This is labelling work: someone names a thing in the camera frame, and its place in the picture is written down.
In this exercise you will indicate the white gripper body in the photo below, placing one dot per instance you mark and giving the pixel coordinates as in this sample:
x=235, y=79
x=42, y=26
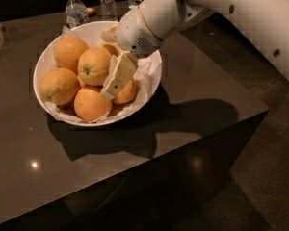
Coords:
x=134, y=33

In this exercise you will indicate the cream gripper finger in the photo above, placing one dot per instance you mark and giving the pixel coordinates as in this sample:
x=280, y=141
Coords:
x=110, y=34
x=122, y=69

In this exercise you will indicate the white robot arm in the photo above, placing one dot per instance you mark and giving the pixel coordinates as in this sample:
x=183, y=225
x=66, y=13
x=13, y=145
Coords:
x=265, y=23

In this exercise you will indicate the back right orange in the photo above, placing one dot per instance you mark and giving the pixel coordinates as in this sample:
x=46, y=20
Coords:
x=112, y=48

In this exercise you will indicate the white ceramic bowl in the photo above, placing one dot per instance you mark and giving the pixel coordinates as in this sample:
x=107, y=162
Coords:
x=156, y=71

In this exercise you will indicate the top centre orange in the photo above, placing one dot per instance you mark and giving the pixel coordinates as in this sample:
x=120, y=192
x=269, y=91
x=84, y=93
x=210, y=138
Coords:
x=93, y=66

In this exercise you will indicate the back left orange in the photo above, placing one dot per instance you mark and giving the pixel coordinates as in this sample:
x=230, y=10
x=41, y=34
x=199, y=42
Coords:
x=67, y=52

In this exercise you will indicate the small hidden orange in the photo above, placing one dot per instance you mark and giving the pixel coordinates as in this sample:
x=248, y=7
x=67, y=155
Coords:
x=82, y=84

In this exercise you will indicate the front centre orange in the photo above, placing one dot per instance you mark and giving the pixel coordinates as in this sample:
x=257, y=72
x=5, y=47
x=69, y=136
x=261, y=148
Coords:
x=90, y=105

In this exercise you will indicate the front left orange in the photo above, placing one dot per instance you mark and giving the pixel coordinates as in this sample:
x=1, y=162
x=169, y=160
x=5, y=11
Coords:
x=58, y=86

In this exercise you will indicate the right clear water bottle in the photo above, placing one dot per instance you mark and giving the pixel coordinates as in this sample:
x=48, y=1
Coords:
x=109, y=10

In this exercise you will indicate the clear water bottle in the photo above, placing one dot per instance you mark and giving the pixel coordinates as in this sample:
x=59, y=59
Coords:
x=109, y=10
x=76, y=13

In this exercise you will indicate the tan object behind bottle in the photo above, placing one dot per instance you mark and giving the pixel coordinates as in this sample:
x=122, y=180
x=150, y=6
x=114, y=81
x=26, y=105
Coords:
x=91, y=11

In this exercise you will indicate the green soda can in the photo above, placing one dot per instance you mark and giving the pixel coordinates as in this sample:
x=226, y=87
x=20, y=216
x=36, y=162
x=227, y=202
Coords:
x=133, y=3

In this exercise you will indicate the left clear water bottle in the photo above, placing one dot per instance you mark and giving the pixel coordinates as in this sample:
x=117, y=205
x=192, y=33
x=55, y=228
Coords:
x=76, y=13

